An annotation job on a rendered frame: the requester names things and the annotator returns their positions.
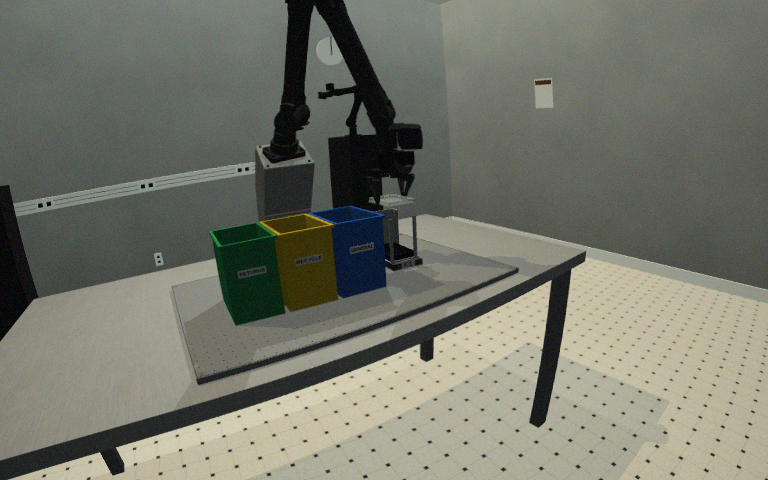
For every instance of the green bin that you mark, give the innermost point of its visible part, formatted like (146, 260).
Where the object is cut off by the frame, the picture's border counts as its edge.
(249, 273)

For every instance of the yellow recycle bin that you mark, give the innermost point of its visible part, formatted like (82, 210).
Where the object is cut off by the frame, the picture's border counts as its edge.
(305, 260)

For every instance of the blue bin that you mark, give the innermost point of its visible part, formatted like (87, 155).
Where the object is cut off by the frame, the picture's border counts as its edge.
(358, 247)

